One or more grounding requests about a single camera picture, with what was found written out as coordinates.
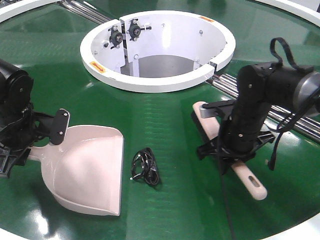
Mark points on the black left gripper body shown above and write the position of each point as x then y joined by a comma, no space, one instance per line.
18,132

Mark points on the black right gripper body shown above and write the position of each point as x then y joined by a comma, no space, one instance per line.
226,156

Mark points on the pink hand brush black bristles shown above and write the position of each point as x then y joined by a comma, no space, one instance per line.
211,127

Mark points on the pink plastic dustpan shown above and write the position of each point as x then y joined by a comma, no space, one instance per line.
84,172

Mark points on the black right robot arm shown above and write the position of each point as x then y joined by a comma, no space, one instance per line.
260,86

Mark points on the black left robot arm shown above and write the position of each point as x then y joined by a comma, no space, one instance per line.
15,88

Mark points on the green conveyor belt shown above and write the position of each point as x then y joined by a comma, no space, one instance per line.
167,192

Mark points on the steel rollers right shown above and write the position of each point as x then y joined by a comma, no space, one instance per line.
306,126

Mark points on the steel rollers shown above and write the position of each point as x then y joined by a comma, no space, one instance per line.
306,126
83,9

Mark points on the orange warning sticker front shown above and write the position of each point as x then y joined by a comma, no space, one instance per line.
98,67

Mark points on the orange warning sticker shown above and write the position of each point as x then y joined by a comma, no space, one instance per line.
207,19
98,67

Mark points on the white outer rim left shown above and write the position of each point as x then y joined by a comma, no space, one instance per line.
13,9

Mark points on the white rim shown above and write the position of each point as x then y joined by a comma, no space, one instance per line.
295,8
13,9

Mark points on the orange warning sticker rear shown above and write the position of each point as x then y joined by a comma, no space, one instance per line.
207,19

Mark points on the black bearing left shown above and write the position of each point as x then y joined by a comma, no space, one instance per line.
116,37

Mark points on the black bearing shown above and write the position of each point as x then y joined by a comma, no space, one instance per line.
116,37
135,29

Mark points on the steel rollers upper left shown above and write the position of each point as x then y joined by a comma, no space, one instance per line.
83,9

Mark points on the black bearing right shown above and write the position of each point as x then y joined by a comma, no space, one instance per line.
135,29

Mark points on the white outer rim right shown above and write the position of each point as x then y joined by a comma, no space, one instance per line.
295,8

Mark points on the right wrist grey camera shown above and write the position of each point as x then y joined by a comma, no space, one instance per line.
222,109

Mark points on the left wrist camera mount plate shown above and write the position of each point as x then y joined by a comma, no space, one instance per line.
59,126

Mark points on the white central conveyor ring housing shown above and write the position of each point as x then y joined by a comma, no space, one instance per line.
179,52

